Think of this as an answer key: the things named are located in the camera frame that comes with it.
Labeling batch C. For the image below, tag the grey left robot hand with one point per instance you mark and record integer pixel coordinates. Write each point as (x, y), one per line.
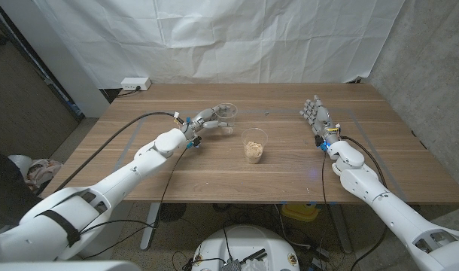
(203, 120)

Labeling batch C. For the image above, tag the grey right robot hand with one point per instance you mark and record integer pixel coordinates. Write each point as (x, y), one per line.
(323, 121)

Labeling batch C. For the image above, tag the clear plastic cup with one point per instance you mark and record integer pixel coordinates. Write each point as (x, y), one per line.
(248, 137)
(229, 128)

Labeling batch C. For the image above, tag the brown sugar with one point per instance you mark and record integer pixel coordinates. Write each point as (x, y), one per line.
(254, 152)

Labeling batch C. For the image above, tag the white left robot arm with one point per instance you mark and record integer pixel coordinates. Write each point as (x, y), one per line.
(131, 177)

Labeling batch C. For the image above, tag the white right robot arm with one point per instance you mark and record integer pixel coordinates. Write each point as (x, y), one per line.
(395, 214)

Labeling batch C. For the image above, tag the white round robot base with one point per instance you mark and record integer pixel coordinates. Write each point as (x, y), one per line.
(244, 241)

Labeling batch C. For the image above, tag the white power strip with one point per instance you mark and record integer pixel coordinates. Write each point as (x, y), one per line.
(135, 83)

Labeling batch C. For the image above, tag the white creased backdrop sheet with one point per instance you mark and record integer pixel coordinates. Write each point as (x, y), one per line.
(214, 37)

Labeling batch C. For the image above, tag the yellow container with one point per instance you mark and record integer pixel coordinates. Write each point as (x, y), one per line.
(299, 212)

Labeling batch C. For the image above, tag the black round floor object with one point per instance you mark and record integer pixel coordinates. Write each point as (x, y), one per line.
(173, 211)

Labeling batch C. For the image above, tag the grey table leg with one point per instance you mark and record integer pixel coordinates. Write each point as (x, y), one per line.
(341, 233)

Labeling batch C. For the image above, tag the white table leg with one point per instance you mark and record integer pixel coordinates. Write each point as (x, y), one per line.
(150, 226)

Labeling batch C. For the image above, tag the black bar on base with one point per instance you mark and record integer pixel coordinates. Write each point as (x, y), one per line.
(254, 255)

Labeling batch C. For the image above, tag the grey mesh box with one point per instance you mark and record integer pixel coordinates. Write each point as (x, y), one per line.
(231, 265)

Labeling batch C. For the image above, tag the white square pillar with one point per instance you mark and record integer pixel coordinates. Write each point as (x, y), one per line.
(64, 67)

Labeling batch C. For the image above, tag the patterned cloth bag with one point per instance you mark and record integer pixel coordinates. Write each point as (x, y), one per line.
(43, 171)

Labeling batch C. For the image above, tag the white round bucket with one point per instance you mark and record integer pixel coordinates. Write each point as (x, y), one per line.
(20, 163)

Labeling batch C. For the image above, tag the white robot torso edge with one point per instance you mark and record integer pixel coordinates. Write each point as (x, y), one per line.
(64, 266)

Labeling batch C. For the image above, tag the person's dark trouser leg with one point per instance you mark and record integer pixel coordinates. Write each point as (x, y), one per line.
(7, 188)

